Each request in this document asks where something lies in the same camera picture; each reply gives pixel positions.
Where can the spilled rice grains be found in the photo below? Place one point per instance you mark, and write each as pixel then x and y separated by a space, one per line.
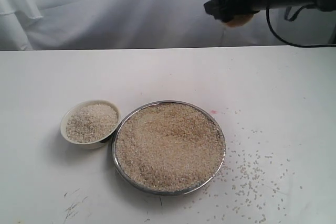
pixel 255 183

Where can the white ceramic bowl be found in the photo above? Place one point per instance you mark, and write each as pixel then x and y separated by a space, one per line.
pixel 65 124

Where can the brown wooden cup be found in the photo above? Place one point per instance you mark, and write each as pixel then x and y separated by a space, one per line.
pixel 238 20

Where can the white backdrop curtain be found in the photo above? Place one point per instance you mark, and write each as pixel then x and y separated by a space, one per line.
pixel 121 24

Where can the large steel plate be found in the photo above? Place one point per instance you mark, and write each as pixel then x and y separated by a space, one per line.
pixel 115 161

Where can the uncooked white rice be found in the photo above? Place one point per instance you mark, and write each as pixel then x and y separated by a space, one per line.
pixel 90 124

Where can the rice heap on plate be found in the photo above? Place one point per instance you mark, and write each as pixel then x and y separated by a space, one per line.
pixel 170 145

